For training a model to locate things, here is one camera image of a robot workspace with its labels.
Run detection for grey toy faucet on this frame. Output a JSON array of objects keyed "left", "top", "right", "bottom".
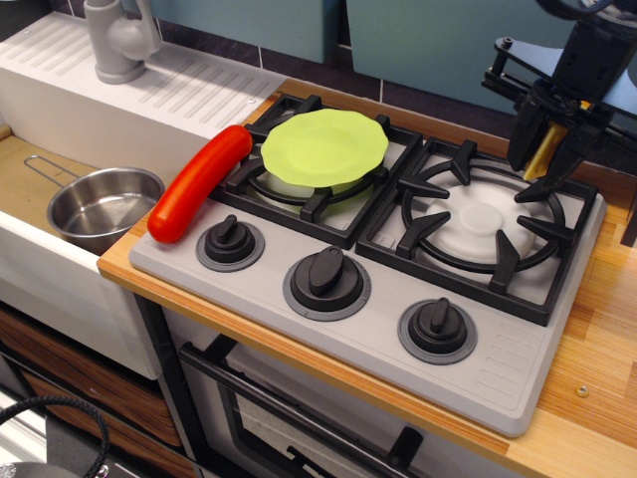
[{"left": 84, "top": 0, "right": 161, "bottom": 85}]

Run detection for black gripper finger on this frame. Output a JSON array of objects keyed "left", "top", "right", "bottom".
[
  {"left": 508, "top": 97, "right": 547, "bottom": 170},
  {"left": 540, "top": 126, "right": 601, "bottom": 188}
]

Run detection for yellow cheese wedge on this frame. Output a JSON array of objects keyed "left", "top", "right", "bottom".
[{"left": 524, "top": 121, "right": 568, "bottom": 180}]

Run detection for wooden drawer fronts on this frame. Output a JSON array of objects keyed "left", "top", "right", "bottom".
[{"left": 0, "top": 306, "right": 200, "bottom": 478}]

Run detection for oven door with black handle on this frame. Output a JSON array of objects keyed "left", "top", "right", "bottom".
[{"left": 165, "top": 312, "right": 512, "bottom": 477}]

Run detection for black right burner grate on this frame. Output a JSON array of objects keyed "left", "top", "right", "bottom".
[{"left": 356, "top": 139, "right": 605, "bottom": 326}]

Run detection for black left burner grate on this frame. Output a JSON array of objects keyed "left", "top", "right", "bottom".
[{"left": 211, "top": 95, "right": 424, "bottom": 249}]

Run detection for white sink unit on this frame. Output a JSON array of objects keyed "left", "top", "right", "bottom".
[{"left": 1, "top": 13, "right": 283, "bottom": 379}]

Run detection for black middle stove knob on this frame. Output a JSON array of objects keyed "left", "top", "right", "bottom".
[{"left": 283, "top": 246, "right": 371, "bottom": 322}]

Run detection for black burner grate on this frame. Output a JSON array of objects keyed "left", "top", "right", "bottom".
[
  {"left": 356, "top": 139, "right": 605, "bottom": 326},
  {"left": 211, "top": 95, "right": 424, "bottom": 249}
]

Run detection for black stove knob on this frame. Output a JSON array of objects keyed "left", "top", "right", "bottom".
[
  {"left": 283, "top": 246, "right": 371, "bottom": 322},
  {"left": 196, "top": 214, "right": 266, "bottom": 273},
  {"left": 398, "top": 298, "right": 478, "bottom": 365}
]

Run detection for teal right wall cabinet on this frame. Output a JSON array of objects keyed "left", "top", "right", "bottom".
[{"left": 344, "top": 1, "right": 574, "bottom": 137}]

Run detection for black right stove knob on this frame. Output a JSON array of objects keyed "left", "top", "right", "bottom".
[{"left": 398, "top": 298, "right": 478, "bottom": 365}]

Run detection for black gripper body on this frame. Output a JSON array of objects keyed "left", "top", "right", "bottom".
[{"left": 482, "top": 22, "right": 636, "bottom": 120}]

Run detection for black braided cable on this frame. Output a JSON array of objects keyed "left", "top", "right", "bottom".
[{"left": 0, "top": 395, "right": 110, "bottom": 478}]

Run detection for grey toy stove top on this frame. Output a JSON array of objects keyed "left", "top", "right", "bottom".
[{"left": 127, "top": 92, "right": 608, "bottom": 439}]

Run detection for light green plate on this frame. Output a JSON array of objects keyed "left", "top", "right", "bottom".
[{"left": 261, "top": 109, "right": 389, "bottom": 188}]

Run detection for small steel pot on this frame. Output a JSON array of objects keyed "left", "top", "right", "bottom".
[{"left": 24, "top": 155, "right": 164, "bottom": 256}]

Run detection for black left stove knob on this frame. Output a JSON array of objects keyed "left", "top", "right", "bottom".
[{"left": 196, "top": 214, "right": 266, "bottom": 273}]

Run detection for red toy sausage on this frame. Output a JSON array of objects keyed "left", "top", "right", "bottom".
[{"left": 147, "top": 124, "right": 253, "bottom": 243}]

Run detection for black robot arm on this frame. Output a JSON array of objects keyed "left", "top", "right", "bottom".
[{"left": 482, "top": 1, "right": 636, "bottom": 190}]

